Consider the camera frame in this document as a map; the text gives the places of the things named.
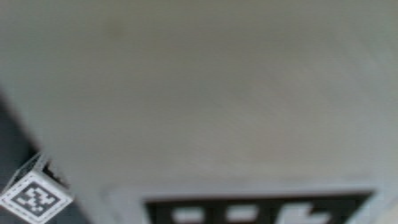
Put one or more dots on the white chair back frame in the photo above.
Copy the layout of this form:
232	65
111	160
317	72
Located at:
209	98

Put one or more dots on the white tagged cube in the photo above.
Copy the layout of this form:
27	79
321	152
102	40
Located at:
36	195

